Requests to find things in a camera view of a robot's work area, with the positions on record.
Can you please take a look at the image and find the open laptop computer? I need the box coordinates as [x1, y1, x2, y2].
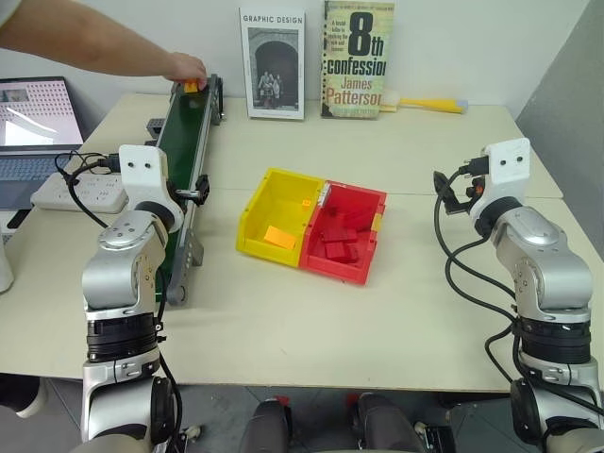
[0, 76, 85, 210]

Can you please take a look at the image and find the dark grey rounded shape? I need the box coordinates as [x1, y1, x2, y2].
[351, 392, 427, 453]
[237, 398, 294, 453]

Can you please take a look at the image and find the Graphic Design book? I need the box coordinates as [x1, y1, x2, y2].
[238, 6, 308, 120]

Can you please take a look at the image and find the flat orange block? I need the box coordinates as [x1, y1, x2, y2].
[262, 225, 297, 250]

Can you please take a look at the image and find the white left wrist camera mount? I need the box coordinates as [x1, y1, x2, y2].
[117, 144, 186, 233]

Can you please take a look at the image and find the white power strip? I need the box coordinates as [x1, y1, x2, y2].
[30, 170, 129, 213]

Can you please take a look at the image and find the yellow brush white sponge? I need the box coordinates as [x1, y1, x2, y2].
[378, 89, 470, 116]

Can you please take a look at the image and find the grey partition panel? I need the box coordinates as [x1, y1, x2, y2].
[515, 0, 604, 263]

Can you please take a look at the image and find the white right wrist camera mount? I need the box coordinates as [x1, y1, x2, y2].
[471, 138, 531, 216]

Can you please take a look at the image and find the green conveyor belt grey frame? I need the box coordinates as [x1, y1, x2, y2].
[154, 74, 227, 305]

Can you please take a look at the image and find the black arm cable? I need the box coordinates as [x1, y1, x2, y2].
[433, 157, 526, 394]
[54, 149, 185, 447]

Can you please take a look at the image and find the person's bare hand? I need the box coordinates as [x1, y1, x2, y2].
[166, 50, 210, 92]

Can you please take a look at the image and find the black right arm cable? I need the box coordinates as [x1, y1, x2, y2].
[433, 157, 526, 394]

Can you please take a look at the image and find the red plastic bin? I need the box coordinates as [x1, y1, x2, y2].
[298, 178, 389, 287]

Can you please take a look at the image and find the yellow plastic bin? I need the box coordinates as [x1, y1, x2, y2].
[235, 166, 326, 271]

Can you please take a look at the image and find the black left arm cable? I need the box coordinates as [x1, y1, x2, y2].
[54, 149, 185, 447]

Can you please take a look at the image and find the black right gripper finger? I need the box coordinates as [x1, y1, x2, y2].
[442, 192, 474, 217]
[432, 170, 456, 195]

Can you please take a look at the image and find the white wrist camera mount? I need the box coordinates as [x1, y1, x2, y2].
[117, 144, 186, 233]
[471, 138, 531, 216]

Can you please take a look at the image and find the red block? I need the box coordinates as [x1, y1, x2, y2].
[324, 240, 361, 262]
[320, 226, 358, 244]

